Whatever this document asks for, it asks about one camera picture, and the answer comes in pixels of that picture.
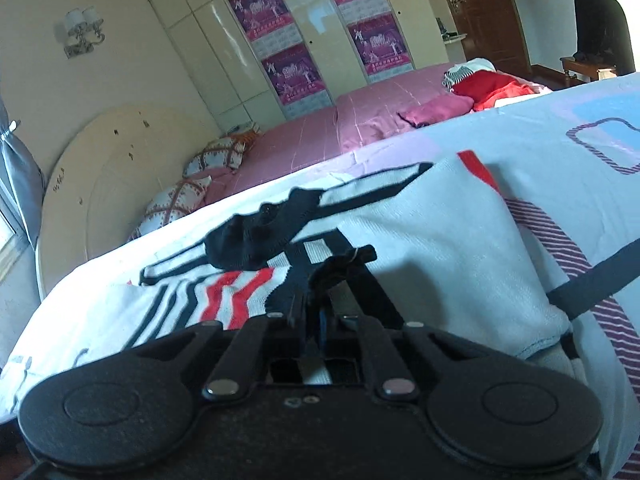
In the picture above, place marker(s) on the pink bed sheet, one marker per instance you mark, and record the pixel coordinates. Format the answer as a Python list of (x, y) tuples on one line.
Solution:
[(310, 145)]

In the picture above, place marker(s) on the pink cloth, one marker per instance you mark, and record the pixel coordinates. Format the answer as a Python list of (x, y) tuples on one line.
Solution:
[(440, 107)]

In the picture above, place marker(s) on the cream wardrobe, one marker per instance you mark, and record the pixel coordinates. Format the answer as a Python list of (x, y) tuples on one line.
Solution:
[(220, 50)]

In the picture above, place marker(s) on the white red black striped sweater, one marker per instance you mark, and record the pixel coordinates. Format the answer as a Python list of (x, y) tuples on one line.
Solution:
[(425, 240)]

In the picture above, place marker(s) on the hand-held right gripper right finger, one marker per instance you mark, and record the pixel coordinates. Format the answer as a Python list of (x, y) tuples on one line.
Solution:
[(360, 335)]

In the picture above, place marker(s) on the orange patterned cloth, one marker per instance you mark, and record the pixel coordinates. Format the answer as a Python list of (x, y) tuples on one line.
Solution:
[(245, 133)]

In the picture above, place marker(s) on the white wall shelf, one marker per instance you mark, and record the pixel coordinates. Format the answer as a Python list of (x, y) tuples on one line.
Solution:
[(452, 36)]

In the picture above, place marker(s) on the white patterned pillow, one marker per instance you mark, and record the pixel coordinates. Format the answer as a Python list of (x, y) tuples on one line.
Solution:
[(215, 157), (170, 202)]

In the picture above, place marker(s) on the black chair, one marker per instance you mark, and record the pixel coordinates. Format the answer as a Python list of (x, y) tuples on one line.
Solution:
[(600, 25)]

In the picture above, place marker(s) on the red garment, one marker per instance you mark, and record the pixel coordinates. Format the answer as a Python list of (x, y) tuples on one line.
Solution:
[(492, 85)]

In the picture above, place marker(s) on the window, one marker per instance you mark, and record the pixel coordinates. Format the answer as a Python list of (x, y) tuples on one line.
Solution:
[(6, 240)]

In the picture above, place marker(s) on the wall lamp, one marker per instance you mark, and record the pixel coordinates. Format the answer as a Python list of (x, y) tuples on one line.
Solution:
[(80, 22)]

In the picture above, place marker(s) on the small wooden table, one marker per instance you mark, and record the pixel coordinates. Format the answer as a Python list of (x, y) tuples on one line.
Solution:
[(580, 66)]

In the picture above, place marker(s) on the black white striped garment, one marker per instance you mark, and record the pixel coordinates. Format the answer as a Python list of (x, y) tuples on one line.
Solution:
[(457, 76)]

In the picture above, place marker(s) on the cream round headboard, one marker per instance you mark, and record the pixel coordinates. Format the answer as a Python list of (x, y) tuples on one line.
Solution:
[(100, 170)]

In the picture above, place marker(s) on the grey curtain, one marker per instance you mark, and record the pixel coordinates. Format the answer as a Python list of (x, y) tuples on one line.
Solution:
[(20, 170)]

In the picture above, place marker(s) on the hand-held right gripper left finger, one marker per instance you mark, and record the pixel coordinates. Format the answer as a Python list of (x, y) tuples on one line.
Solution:
[(300, 327)]

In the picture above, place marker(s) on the brown wooden door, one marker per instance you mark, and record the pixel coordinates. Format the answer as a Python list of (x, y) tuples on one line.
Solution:
[(480, 10)]

